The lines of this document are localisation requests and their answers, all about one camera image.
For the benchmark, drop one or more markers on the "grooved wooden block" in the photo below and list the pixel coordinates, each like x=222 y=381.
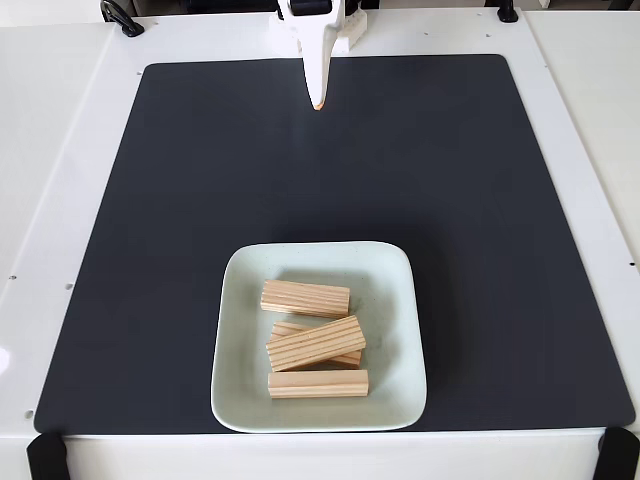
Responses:
x=290 y=329
x=305 y=298
x=315 y=345
x=320 y=385

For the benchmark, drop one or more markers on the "pale green square plate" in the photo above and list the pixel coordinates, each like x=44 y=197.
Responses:
x=390 y=410

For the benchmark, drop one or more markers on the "black table clamp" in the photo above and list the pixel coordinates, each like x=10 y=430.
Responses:
x=122 y=20
x=507 y=12

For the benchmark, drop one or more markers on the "black rubber mat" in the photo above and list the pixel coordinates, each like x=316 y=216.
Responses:
x=150 y=250

